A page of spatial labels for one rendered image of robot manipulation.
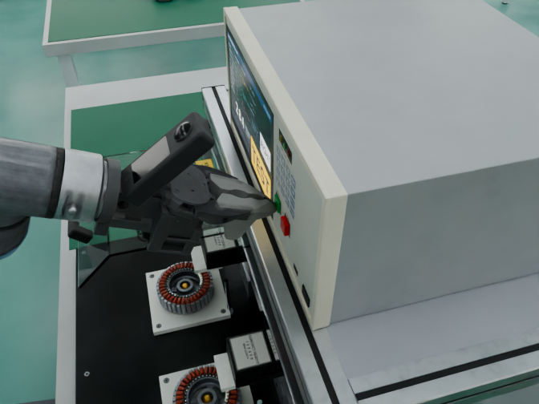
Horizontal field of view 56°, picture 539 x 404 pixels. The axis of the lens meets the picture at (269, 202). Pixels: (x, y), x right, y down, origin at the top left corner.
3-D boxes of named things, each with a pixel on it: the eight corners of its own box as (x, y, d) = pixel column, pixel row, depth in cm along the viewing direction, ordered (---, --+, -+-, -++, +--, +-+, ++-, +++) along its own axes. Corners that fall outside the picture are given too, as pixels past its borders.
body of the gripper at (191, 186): (186, 214, 66) (90, 201, 60) (208, 163, 61) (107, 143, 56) (196, 257, 60) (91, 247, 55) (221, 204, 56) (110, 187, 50)
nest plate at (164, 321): (154, 336, 97) (152, 332, 96) (146, 276, 107) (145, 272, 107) (230, 318, 100) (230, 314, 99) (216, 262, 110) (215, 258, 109)
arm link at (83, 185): (65, 133, 54) (64, 182, 48) (110, 142, 56) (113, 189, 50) (53, 187, 58) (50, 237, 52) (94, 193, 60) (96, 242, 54)
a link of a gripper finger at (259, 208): (261, 233, 67) (195, 225, 62) (279, 200, 63) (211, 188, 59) (267, 251, 64) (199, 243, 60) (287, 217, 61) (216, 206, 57)
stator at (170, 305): (167, 324, 97) (164, 313, 95) (152, 281, 105) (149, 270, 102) (221, 305, 101) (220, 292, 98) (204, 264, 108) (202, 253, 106)
